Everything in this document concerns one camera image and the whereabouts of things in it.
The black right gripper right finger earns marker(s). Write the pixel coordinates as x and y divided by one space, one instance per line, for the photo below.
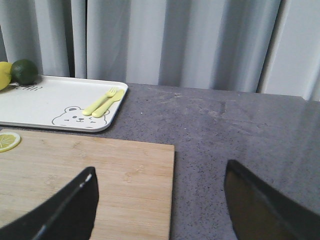
260 212

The yellow plastic fork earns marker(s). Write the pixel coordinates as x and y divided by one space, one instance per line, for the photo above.
90 109

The wooden cutting board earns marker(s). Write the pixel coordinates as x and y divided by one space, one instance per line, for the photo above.
135 181

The yellow plastic knife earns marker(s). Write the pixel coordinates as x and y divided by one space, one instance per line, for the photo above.
105 105

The white bear tray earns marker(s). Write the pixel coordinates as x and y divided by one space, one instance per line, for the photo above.
56 102

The green lime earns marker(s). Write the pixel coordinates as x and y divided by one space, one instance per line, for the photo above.
24 72

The lemon slice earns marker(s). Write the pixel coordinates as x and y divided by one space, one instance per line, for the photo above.
8 141

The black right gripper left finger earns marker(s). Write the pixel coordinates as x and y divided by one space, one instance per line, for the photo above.
68 215

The yellow lemon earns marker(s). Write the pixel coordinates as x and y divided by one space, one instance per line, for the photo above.
5 74

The grey curtain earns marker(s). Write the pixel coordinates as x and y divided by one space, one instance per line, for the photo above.
258 46

